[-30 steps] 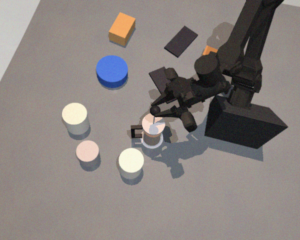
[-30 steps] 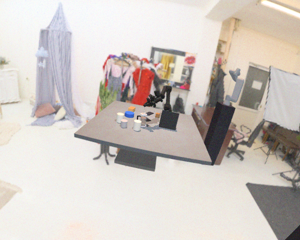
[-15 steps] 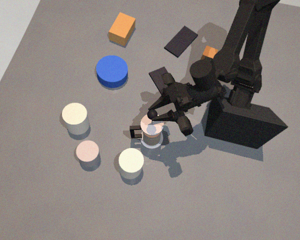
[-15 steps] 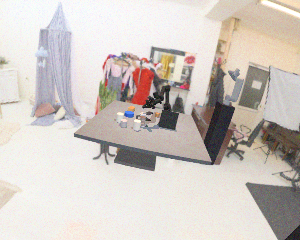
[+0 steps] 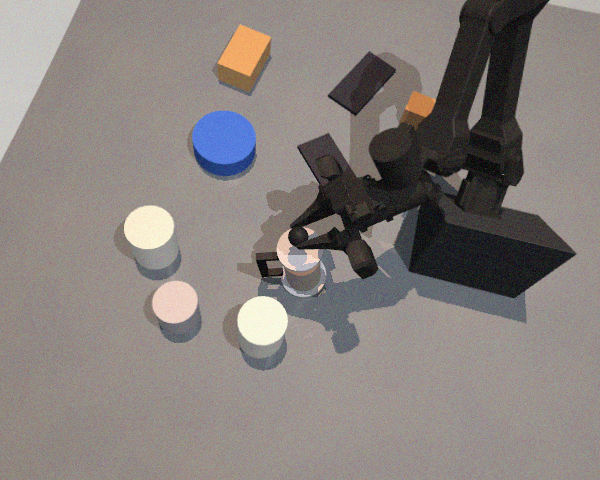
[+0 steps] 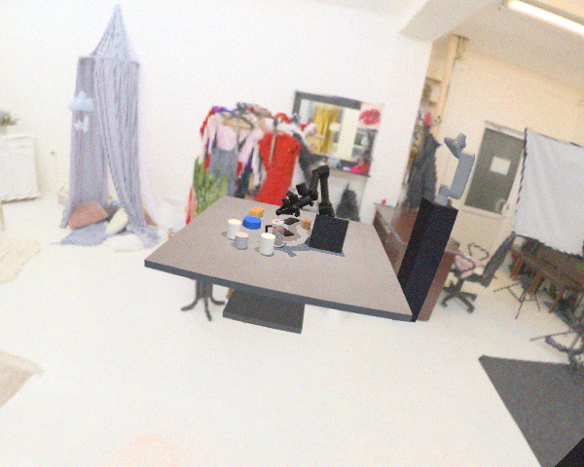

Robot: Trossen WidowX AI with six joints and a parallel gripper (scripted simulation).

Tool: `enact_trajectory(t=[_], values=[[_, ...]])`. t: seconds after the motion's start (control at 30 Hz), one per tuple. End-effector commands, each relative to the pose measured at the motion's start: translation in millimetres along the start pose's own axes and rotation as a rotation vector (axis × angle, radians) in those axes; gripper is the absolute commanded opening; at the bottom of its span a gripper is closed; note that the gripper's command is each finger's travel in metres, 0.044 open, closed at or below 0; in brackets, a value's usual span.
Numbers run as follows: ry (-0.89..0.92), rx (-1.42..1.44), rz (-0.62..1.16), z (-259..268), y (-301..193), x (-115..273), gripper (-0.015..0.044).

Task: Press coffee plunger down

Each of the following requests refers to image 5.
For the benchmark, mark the blue cylinder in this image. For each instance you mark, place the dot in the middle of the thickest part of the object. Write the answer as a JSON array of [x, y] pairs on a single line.
[[224, 143]]

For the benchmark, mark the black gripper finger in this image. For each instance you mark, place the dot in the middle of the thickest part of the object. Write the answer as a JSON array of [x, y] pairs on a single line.
[[318, 210], [330, 240]]

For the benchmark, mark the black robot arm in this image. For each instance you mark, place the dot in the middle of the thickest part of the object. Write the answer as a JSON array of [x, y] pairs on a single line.
[[443, 142]]

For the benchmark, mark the grey cylinder with cream top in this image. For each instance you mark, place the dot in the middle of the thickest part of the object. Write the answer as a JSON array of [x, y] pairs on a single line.
[[151, 236], [262, 323]]

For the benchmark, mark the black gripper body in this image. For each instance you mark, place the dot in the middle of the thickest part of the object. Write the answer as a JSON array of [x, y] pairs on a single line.
[[359, 252]]

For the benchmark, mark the grey cylinder with pale pink top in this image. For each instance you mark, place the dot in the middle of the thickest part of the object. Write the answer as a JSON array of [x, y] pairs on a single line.
[[175, 304]]

